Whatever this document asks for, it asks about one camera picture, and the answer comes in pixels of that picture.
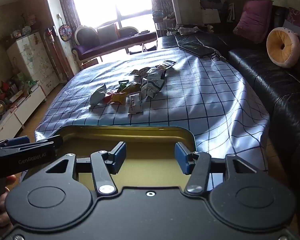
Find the red snack packet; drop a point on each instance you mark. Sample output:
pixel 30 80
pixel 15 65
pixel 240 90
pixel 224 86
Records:
pixel 107 98

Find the black leather sofa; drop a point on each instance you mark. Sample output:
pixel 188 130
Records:
pixel 265 85

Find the crumpled newspaper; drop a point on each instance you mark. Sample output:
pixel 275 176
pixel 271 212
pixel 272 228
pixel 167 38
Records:
pixel 187 30

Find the yellow green snack packet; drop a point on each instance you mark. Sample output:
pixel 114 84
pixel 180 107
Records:
pixel 133 87

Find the red stick vacuum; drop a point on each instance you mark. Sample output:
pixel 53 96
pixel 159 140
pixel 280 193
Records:
pixel 57 55

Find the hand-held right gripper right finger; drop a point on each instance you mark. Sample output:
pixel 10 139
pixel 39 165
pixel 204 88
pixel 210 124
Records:
pixel 181 157

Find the person's left hand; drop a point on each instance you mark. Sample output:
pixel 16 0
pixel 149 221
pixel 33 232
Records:
pixel 2 210

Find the round yellow plush cushion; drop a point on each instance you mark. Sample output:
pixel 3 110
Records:
pixel 275 40

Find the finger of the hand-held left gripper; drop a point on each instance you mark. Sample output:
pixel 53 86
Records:
pixel 50 141
pixel 18 140

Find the white cartoon print cabinet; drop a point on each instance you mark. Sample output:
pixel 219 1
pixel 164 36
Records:
pixel 32 60

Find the round colourful wall board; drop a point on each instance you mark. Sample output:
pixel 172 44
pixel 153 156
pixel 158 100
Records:
pixel 64 32

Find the magenta pillow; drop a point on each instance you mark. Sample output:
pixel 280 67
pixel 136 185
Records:
pixel 253 20

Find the blue checked tablecloth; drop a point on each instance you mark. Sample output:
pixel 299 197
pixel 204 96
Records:
pixel 202 100

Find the white bar snack packet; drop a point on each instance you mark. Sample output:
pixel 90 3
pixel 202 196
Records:
pixel 135 103

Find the low white cabinet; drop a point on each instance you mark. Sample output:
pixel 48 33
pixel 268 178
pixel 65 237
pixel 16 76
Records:
pixel 27 105

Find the group of cabinet figurines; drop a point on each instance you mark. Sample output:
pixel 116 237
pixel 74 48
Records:
pixel 26 30

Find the bunch of keys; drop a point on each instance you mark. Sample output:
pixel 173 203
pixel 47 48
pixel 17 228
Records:
pixel 218 57

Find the purple chaise lounge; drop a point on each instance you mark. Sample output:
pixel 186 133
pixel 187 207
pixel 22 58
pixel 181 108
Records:
pixel 110 45

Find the grey cushion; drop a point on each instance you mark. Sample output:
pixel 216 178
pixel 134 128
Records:
pixel 107 33

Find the gold square snack packet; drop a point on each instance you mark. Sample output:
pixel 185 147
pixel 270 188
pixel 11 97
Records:
pixel 119 98

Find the pile of white packets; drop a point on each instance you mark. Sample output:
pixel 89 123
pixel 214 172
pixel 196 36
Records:
pixel 152 82

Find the dark laptop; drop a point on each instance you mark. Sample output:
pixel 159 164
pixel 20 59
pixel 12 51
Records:
pixel 195 48

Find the gold metal tray teal rim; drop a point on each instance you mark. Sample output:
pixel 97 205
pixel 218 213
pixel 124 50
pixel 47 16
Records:
pixel 150 150

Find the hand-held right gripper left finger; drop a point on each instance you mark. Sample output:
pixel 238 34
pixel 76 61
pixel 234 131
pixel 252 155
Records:
pixel 121 155

